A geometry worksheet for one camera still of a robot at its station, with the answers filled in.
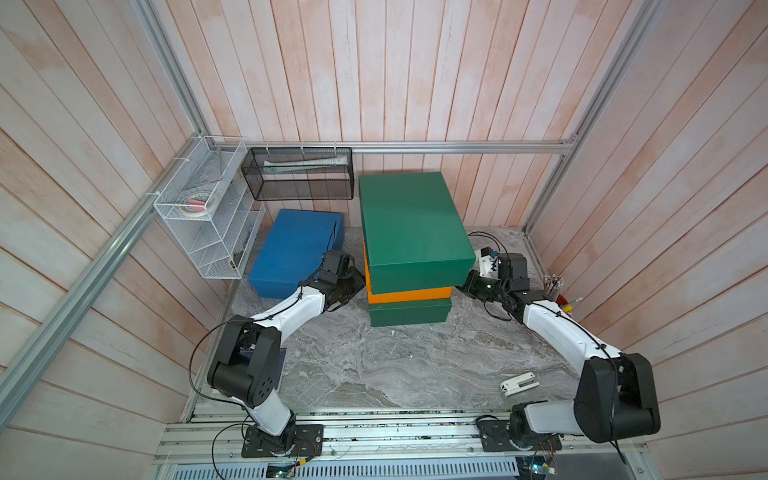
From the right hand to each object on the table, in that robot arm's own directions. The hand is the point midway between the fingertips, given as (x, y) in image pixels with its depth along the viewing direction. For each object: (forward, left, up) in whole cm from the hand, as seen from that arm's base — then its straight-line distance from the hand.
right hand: (450, 278), depth 86 cm
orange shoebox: (-10, +9, +7) cm, 15 cm away
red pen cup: (-3, -34, -6) cm, 34 cm away
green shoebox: (-8, +12, -6) cm, 15 cm away
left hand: (+1, +25, -5) cm, 26 cm away
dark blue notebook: (-20, +49, -14) cm, 55 cm away
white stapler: (-25, -18, -14) cm, 34 cm away
